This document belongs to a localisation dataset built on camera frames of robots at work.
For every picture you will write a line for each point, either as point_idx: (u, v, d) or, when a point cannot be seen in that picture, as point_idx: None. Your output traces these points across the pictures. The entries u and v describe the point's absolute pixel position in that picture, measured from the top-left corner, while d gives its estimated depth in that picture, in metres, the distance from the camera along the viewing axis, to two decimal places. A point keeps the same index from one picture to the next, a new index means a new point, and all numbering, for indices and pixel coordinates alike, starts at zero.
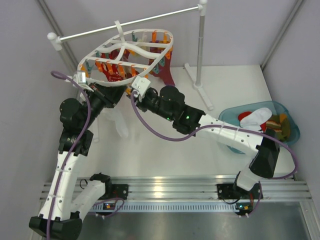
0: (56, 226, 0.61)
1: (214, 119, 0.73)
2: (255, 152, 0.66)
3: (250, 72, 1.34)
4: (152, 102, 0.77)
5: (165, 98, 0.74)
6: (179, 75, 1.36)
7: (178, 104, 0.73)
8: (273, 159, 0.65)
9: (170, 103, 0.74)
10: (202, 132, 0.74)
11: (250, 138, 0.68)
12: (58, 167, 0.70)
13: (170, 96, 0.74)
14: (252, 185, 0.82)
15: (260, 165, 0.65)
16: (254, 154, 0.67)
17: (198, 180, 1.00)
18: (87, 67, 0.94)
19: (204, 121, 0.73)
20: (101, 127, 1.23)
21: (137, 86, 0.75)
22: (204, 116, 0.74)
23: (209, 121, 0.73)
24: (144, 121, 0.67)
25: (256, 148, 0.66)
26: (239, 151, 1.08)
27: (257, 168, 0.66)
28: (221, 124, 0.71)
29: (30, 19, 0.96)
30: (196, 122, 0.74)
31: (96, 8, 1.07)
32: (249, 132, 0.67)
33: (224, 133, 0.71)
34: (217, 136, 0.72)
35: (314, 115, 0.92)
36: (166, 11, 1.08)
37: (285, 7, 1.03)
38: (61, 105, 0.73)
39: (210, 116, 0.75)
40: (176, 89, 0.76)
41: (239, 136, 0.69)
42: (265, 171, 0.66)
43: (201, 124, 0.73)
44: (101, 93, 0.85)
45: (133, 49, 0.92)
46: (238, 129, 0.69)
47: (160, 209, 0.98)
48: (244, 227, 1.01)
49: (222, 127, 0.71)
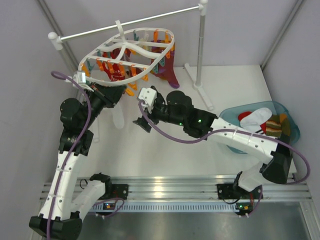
0: (56, 226, 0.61)
1: (227, 123, 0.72)
2: (269, 158, 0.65)
3: (250, 72, 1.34)
4: (161, 112, 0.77)
5: (172, 102, 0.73)
6: (179, 75, 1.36)
7: (184, 107, 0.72)
8: (287, 166, 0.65)
9: (176, 107, 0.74)
10: (214, 137, 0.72)
11: (264, 144, 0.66)
12: (58, 167, 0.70)
13: (175, 100, 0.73)
14: (252, 186, 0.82)
15: (272, 171, 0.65)
16: (268, 160, 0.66)
17: (198, 180, 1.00)
18: (89, 66, 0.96)
19: (216, 125, 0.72)
20: (101, 127, 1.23)
21: (144, 97, 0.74)
22: (216, 121, 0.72)
23: (222, 125, 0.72)
24: (158, 129, 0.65)
25: (271, 154, 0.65)
26: (240, 151, 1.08)
27: (270, 173, 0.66)
28: (235, 129, 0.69)
29: (29, 19, 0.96)
30: (209, 125, 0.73)
31: (96, 8, 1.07)
32: (263, 137, 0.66)
33: (237, 138, 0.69)
34: (230, 140, 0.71)
35: (314, 115, 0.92)
36: (166, 11, 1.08)
37: (286, 6, 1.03)
38: (61, 105, 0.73)
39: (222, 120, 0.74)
40: (181, 92, 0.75)
41: (253, 141, 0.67)
42: (278, 178, 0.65)
43: (213, 128, 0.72)
44: (101, 93, 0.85)
45: (134, 48, 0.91)
46: (252, 134, 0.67)
47: (160, 209, 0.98)
48: (244, 227, 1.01)
49: (236, 132, 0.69)
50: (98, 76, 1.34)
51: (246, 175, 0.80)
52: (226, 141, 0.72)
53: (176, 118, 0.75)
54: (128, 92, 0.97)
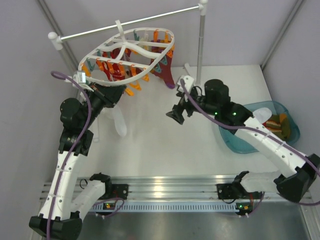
0: (56, 226, 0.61)
1: (261, 125, 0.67)
2: (293, 173, 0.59)
3: (250, 72, 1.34)
4: (197, 102, 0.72)
5: (207, 88, 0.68)
6: (179, 75, 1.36)
7: (220, 95, 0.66)
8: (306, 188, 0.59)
9: (212, 94, 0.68)
10: (243, 134, 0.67)
11: (292, 157, 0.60)
12: (58, 167, 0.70)
13: (212, 86, 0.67)
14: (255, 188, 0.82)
15: (289, 187, 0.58)
16: (290, 174, 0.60)
17: (198, 180, 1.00)
18: (89, 66, 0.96)
19: (250, 124, 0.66)
20: (101, 127, 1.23)
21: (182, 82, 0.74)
22: (249, 120, 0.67)
23: (255, 125, 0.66)
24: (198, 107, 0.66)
25: (295, 170, 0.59)
26: (240, 151, 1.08)
27: (285, 188, 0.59)
28: (267, 133, 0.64)
29: (29, 19, 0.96)
30: (242, 121, 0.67)
31: (96, 8, 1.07)
32: (294, 152, 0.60)
33: (266, 143, 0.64)
34: (258, 143, 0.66)
35: (314, 115, 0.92)
36: (166, 11, 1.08)
37: (286, 6, 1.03)
38: (61, 104, 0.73)
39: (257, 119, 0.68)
40: (220, 81, 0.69)
41: (281, 153, 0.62)
42: (291, 195, 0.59)
43: (246, 125, 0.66)
44: (102, 93, 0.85)
45: (134, 48, 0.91)
46: (283, 144, 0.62)
47: (160, 209, 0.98)
48: (244, 226, 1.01)
49: (267, 136, 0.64)
50: (98, 76, 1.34)
51: (252, 179, 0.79)
52: (252, 141, 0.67)
53: (212, 107, 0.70)
54: (128, 92, 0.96)
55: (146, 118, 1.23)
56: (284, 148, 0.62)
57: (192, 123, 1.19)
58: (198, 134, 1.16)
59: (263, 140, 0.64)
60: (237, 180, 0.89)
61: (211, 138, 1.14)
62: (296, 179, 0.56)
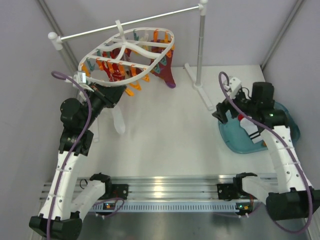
0: (56, 226, 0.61)
1: (288, 138, 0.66)
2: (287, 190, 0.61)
3: (250, 72, 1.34)
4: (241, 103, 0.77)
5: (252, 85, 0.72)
6: (179, 75, 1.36)
7: (261, 92, 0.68)
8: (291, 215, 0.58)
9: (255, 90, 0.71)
10: (267, 137, 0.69)
11: (295, 178, 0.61)
12: (58, 167, 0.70)
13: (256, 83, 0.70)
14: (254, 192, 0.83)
15: (276, 202, 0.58)
16: (285, 190, 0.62)
17: (198, 180, 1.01)
18: (89, 66, 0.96)
19: (278, 130, 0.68)
20: (101, 127, 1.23)
21: (230, 84, 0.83)
22: (281, 126, 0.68)
23: (282, 134, 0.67)
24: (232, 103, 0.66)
25: (290, 189, 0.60)
26: (240, 151, 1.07)
27: (272, 202, 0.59)
28: (288, 146, 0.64)
29: (29, 19, 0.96)
30: (272, 125, 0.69)
31: (96, 8, 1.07)
32: (300, 174, 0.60)
33: (281, 154, 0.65)
34: (274, 150, 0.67)
35: (313, 115, 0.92)
36: (166, 11, 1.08)
37: (286, 7, 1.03)
38: (61, 104, 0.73)
39: (289, 131, 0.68)
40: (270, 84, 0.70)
41: (288, 168, 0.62)
42: (273, 212, 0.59)
43: (274, 129, 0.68)
44: (102, 93, 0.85)
45: (134, 48, 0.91)
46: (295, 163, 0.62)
47: (160, 209, 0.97)
48: (244, 226, 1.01)
49: (285, 149, 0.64)
50: (98, 76, 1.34)
51: (252, 183, 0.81)
52: (270, 147, 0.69)
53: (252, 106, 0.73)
54: (128, 92, 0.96)
55: (146, 118, 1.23)
56: (292, 167, 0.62)
57: (192, 123, 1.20)
58: (198, 134, 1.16)
59: (281, 150, 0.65)
60: (237, 176, 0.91)
61: (211, 138, 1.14)
62: (285, 195, 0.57)
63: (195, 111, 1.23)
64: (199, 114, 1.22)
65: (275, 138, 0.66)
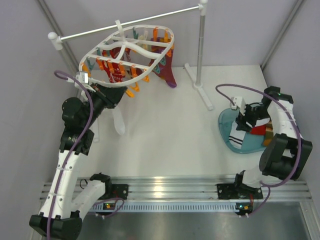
0: (56, 224, 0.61)
1: (288, 107, 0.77)
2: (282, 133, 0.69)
3: (250, 72, 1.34)
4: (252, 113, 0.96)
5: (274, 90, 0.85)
6: (179, 75, 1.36)
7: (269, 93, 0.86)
8: (282, 162, 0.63)
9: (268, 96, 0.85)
10: (271, 107, 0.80)
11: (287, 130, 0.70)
12: (58, 166, 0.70)
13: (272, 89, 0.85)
14: (255, 183, 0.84)
15: (268, 149, 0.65)
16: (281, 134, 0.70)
17: (199, 180, 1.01)
18: (89, 65, 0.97)
19: (283, 103, 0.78)
20: (101, 126, 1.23)
21: (236, 98, 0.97)
22: (284, 100, 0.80)
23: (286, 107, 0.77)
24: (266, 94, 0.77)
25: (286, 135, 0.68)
26: (240, 151, 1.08)
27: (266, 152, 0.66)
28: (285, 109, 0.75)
29: (29, 20, 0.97)
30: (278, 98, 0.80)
31: (96, 9, 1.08)
32: (293, 125, 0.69)
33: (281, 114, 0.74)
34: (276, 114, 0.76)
35: (311, 114, 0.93)
36: (166, 11, 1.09)
37: (285, 7, 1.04)
38: (63, 103, 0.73)
39: (291, 106, 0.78)
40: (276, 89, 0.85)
41: (283, 123, 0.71)
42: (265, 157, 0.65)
43: (279, 100, 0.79)
44: (103, 93, 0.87)
45: (134, 48, 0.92)
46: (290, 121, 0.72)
47: (160, 209, 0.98)
48: (243, 226, 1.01)
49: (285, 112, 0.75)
50: (98, 76, 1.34)
51: (249, 175, 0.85)
52: (274, 115, 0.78)
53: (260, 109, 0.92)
54: (128, 93, 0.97)
55: (145, 119, 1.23)
56: (287, 121, 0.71)
57: (192, 123, 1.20)
58: (197, 134, 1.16)
59: (281, 112, 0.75)
60: (237, 175, 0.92)
61: (211, 138, 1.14)
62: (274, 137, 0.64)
63: (194, 111, 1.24)
64: (199, 113, 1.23)
65: (278, 106, 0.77)
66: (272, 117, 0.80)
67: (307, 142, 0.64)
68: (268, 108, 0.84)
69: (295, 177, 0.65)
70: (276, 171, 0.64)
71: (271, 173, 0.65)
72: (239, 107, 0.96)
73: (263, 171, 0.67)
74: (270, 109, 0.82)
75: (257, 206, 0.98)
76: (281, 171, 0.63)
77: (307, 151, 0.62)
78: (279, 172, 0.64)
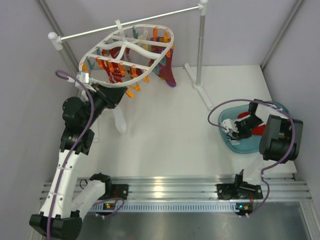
0: (56, 224, 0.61)
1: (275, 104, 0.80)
2: None
3: (250, 71, 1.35)
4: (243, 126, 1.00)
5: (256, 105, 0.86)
6: (178, 75, 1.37)
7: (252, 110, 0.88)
8: (281, 143, 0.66)
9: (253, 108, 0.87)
10: (259, 109, 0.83)
11: None
12: (59, 165, 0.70)
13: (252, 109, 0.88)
14: (256, 178, 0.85)
15: (266, 131, 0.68)
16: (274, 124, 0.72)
17: (199, 180, 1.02)
18: (89, 64, 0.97)
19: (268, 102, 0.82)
20: (101, 127, 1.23)
21: (225, 124, 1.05)
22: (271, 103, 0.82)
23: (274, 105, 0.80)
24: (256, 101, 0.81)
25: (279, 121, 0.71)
26: (241, 151, 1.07)
27: (264, 135, 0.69)
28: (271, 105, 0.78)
29: (30, 20, 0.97)
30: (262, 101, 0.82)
31: (96, 9, 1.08)
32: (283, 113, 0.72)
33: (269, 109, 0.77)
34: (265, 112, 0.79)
35: (311, 114, 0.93)
36: (166, 11, 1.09)
37: (285, 7, 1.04)
38: (64, 103, 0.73)
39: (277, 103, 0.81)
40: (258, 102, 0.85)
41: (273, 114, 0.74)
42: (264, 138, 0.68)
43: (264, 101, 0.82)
44: (103, 93, 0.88)
45: (134, 47, 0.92)
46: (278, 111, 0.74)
47: (160, 209, 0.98)
48: (244, 227, 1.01)
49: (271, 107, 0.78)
50: (98, 76, 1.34)
51: (248, 173, 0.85)
52: (262, 114, 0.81)
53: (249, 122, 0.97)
54: (128, 94, 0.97)
55: (145, 118, 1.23)
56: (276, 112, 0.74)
57: (192, 123, 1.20)
58: (197, 134, 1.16)
59: (268, 109, 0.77)
60: (238, 175, 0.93)
61: (211, 138, 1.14)
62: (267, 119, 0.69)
63: (194, 110, 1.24)
64: (199, 113, 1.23)
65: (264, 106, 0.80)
66: (260, 117, 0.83)
67: (297, 121, 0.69)
68: (256, 112, 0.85)
69: (294, 157, 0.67)
70: (277, 152, 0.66)
71: (271, 156, 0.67)
72: (231, 129, 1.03)
73: (263, 155, 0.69)
74: (258, 112, 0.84)
75: (257, 207, 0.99)
76: (281, 150, 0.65)
77: (299, 127, 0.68)
78: (279, 152, 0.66)
